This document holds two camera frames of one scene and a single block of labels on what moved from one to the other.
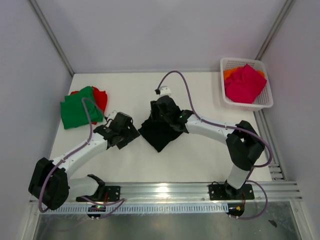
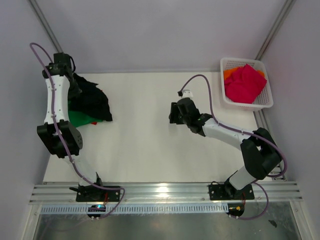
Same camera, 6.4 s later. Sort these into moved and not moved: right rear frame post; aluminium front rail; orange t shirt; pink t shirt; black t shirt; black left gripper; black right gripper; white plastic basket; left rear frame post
Moved: black t shirt; black right gripper; black left gripper
Not moved: orange t shirt; pink t shirt; right rear frame post; white plastic basket; aluminium front rail; left rear frame post
